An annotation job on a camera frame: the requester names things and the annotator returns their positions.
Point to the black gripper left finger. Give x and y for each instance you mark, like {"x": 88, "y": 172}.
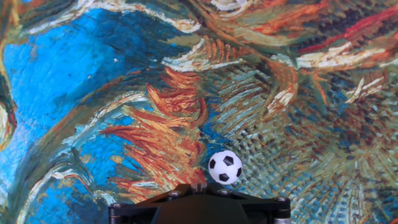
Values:
{"x": 133, "y": 211}

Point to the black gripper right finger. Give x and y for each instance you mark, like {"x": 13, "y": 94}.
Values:
{"x": 267, "y": 208}

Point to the sunflower painting tablecloth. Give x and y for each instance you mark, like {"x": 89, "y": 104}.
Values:
{"x": 93, "y": 77}

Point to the small black white soccer ball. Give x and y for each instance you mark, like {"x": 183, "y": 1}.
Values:
{"x": 225, "y": 167}

